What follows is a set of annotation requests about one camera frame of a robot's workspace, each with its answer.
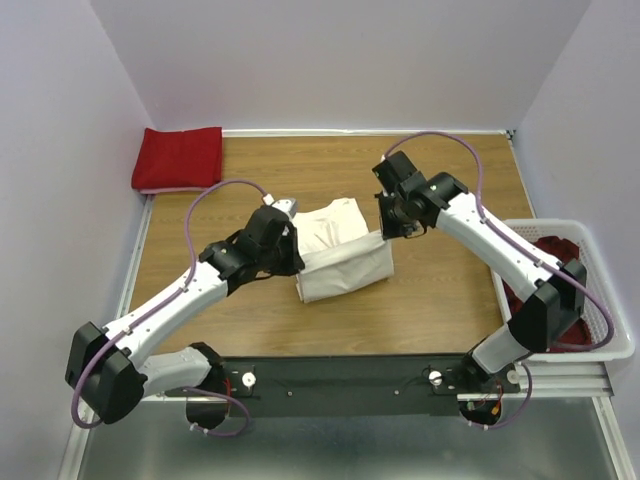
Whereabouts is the white t-shirt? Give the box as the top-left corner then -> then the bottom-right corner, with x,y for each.
293,198 -> 394,303

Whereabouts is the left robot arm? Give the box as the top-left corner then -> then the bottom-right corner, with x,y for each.
65,199 -> 304,428

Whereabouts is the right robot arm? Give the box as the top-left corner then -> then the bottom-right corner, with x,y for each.
372,151 -> 586,392

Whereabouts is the white rear table edge strip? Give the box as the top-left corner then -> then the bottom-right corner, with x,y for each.
222,128 -> 515,138

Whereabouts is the folded red t-shirt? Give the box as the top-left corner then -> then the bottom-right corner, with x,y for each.
131,127 -> 223,191

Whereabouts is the dark red t-shirt in basket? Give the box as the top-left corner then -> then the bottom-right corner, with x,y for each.
502,236 -> 592,353

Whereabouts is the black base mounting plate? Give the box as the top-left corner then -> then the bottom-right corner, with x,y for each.
185,353 -> 521,431

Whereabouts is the white plastic laundry basket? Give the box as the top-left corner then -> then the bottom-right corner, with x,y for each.
505,218 -> 635,363

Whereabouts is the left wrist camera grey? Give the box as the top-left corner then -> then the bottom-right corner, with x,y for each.
271,198 -> 298,219

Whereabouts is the aluminium rail left side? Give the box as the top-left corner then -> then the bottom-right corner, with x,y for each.
101,195 -> 154,327

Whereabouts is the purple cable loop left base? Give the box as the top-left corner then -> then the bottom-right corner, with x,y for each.
182,386 -> 252,438

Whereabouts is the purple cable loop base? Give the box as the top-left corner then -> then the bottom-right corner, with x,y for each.
182,386 -> 252,438
467,364 -> 535,432

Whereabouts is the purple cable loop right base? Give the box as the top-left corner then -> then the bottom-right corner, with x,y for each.
467,364 -> 535,432

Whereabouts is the aluminium front frame rail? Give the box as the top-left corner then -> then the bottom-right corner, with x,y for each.
516,362 -> 613,398

